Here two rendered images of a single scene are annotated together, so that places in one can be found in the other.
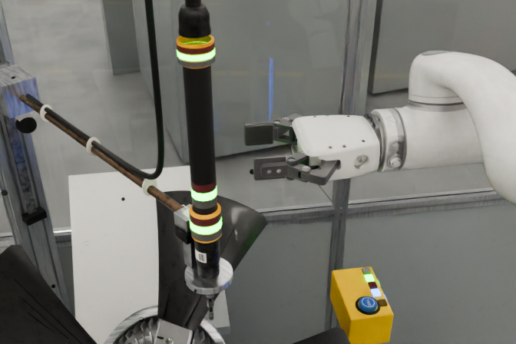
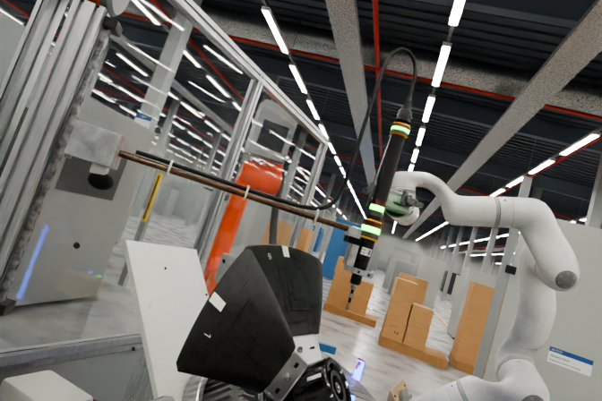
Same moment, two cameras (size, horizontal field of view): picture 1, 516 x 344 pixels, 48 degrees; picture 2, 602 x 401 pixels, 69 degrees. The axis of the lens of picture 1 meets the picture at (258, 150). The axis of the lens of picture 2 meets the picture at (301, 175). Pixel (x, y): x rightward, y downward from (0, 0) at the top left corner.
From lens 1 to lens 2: 1.18 m
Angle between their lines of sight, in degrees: 66
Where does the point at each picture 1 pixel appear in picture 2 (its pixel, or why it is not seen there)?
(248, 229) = (316, 266)
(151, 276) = not seen: hidden behind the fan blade
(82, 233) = (145, 294)
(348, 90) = (208, 230)
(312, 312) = not seen: outside the picture
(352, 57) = (217, 208)
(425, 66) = (410, 174)
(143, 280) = not seen: hidden behind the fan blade
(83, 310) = (159, 373)
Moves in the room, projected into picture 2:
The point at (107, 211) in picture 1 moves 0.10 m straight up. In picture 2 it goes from (158, 277) to (173, 234)
